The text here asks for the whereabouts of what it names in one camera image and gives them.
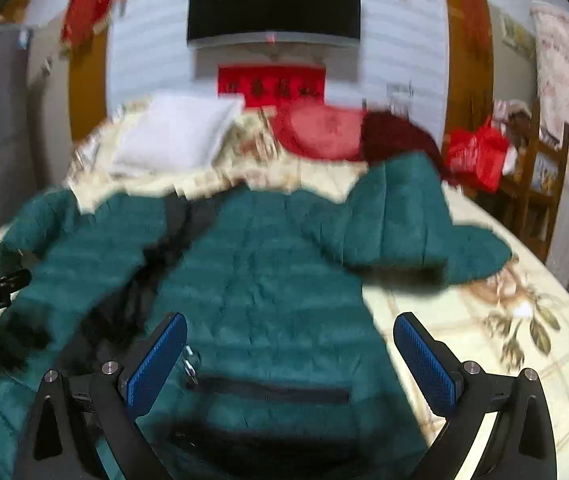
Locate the red heart cushion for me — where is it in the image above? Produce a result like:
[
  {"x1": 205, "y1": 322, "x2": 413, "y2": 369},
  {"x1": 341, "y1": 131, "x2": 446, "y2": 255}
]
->
[{"x1": 271, "y1": 101, "x2": 365, "y2": 162}]

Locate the dark red velvet cushion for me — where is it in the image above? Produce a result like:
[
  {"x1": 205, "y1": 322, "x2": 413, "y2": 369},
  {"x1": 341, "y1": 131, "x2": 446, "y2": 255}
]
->
[{"x1": 359, "y1": 110, "x2": 452, "y2": 180}]

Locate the red shopping bag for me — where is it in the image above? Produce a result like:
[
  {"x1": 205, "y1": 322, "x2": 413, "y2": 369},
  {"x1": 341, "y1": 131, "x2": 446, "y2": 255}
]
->
[{"x1": 445, "y1": 117, "x2": 510, "y2": 193}]

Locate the green quilted puffer jacket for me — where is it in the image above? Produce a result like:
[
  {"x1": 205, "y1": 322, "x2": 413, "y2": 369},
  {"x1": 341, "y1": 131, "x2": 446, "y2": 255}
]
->
[{"x1": 0, "y1": 154, "x2": 511, "y2": 479}]

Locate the red chinese knot right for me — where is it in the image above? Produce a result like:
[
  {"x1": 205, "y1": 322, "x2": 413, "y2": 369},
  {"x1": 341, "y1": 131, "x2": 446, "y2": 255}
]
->
[{"x1": 460, "y1": 0, "x2": 493, "y2": 62}]

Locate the white square pillow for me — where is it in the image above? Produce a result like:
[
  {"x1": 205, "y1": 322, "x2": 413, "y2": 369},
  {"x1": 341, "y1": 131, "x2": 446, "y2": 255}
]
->
[{"x1": 110, "y1": 92, "x2": 244, "y2": 174}]

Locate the red calligraphy banner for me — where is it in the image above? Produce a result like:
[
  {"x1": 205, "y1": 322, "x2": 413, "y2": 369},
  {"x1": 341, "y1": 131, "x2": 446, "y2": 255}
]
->
[{"x1": 217, "y1": 64, "x2": 327, "y2": 108}]

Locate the red chinese knot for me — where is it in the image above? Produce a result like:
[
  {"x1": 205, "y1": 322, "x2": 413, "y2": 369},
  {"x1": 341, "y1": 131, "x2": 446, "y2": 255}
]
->
[
  {"x1": 460, "y1": 0, "x2": 493, "y2": 62},
  {"x1": 60, "y1": 0, "x2": 130, "y2": 51}
]

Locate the wooden shelf rack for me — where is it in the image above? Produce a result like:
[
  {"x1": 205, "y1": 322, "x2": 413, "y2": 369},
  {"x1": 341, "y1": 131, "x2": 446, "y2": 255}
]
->
[{"x1": 499, "y1": 100, "x2": 569, "y2": 262}]

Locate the red chinese knot left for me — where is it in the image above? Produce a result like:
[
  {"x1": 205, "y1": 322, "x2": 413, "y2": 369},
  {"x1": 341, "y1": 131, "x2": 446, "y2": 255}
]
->
[{"x1": 60, "y1": 0, "x2": 130, "y2": 51}]

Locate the black wall television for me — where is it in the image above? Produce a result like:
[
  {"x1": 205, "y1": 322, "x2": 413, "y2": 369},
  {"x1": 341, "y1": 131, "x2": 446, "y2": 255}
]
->
[{"x1": 187, "y1": 0, "x2": 361, "y2": 48}]

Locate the floral checked bed sheet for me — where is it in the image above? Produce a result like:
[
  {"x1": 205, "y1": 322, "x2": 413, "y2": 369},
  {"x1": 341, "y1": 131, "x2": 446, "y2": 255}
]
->
[{"x1": 0, "y1": 94, "x2": 569, "y2": 480}]

